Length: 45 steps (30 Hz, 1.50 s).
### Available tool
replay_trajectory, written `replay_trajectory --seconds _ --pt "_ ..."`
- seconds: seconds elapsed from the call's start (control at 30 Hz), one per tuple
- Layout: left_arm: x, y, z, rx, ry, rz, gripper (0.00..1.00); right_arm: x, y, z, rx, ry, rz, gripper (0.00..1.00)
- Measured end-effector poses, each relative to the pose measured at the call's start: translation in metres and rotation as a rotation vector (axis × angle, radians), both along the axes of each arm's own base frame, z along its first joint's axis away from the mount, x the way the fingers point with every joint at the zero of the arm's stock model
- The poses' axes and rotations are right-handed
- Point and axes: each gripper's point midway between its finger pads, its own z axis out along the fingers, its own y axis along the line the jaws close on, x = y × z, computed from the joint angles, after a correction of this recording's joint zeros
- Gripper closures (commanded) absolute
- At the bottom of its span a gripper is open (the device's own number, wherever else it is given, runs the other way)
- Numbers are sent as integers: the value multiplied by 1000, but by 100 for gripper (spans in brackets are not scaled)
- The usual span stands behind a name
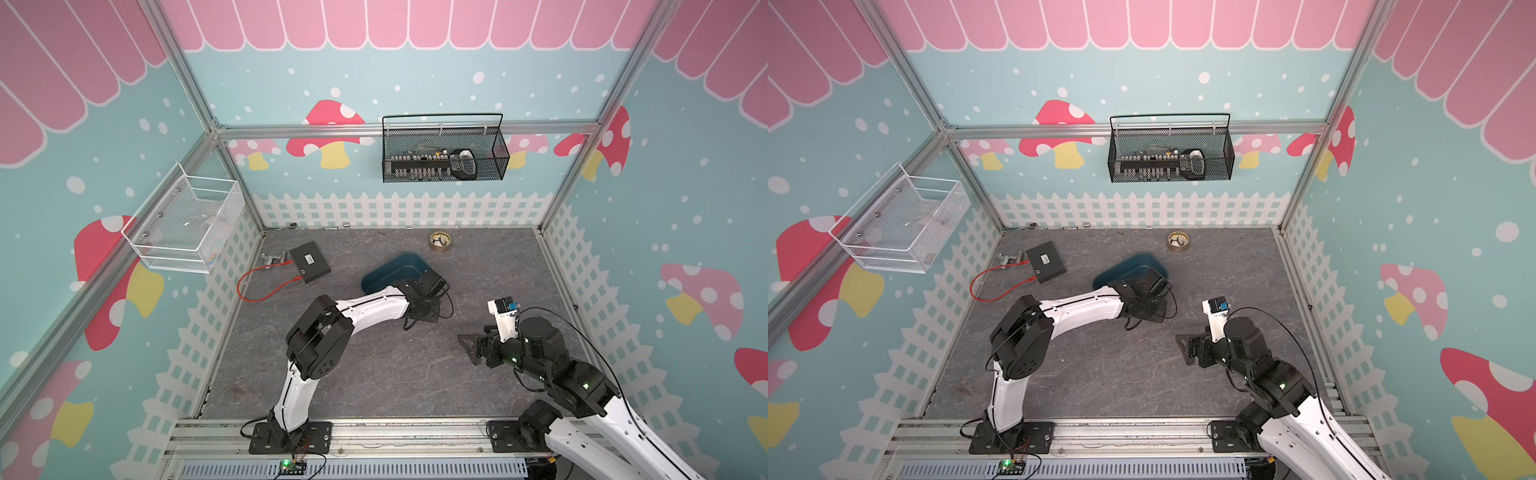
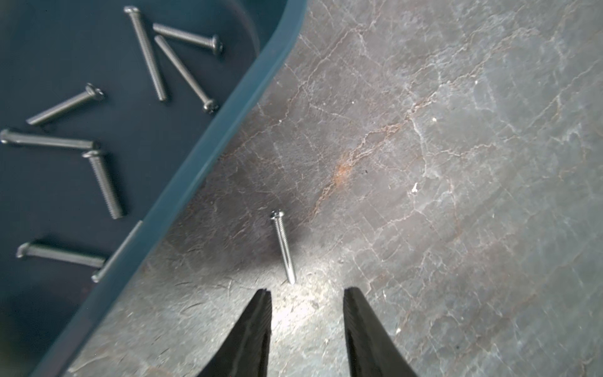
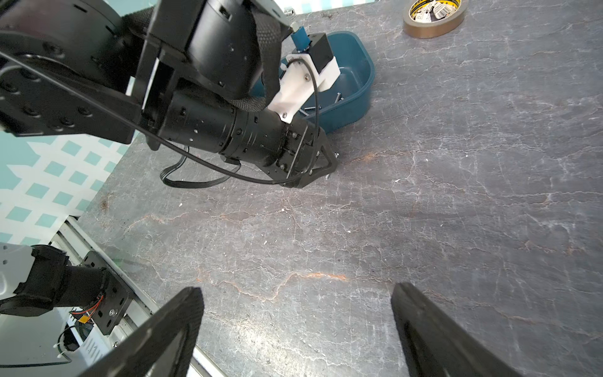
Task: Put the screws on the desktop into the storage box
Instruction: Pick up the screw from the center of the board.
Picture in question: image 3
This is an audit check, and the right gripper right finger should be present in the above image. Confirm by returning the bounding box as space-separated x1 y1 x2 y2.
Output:
391 283 520 376

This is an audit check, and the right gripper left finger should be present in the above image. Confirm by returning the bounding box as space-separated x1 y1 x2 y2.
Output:
81 287 204 376

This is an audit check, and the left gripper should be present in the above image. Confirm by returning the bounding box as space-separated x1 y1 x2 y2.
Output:
221 110 338 189

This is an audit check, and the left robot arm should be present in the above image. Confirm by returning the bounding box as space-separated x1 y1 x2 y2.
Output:
1 1 340 188

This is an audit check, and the teal plastic storage box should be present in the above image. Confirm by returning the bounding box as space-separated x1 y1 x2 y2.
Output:
277 31 375 134

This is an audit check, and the tape roll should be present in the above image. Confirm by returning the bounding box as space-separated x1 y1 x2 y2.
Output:
403 0 469 39

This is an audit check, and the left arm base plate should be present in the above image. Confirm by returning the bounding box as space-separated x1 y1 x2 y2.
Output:
70 251 134 336

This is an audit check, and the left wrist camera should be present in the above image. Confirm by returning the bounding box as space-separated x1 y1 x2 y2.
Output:
268 27 340 123

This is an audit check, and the aluminium front rail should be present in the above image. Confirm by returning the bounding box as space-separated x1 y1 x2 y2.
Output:
50 216 160 362

